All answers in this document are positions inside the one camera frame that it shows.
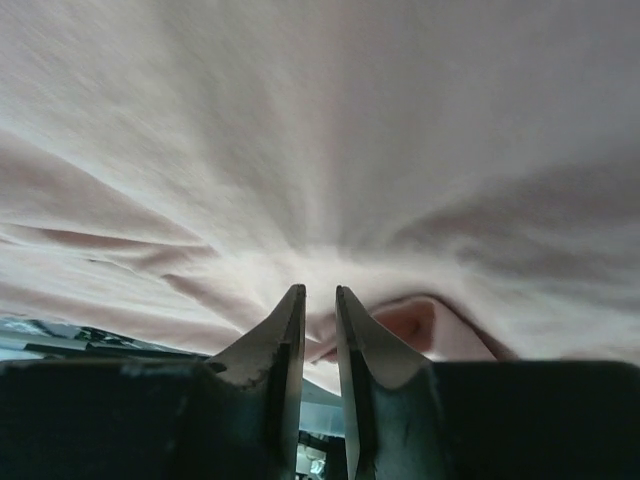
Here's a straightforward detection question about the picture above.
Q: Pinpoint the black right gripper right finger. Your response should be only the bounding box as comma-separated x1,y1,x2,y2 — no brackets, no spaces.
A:
336,286,639,479

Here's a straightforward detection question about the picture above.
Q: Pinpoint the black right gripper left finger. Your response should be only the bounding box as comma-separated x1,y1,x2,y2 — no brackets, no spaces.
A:
1,285,306,479

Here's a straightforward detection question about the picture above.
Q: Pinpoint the pink printed t-shirt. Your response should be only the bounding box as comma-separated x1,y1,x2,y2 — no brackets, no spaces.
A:
1,1,639,391

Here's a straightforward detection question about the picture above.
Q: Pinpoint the aluminium frame rail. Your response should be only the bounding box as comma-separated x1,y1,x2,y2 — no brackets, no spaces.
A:
1,316,204,360

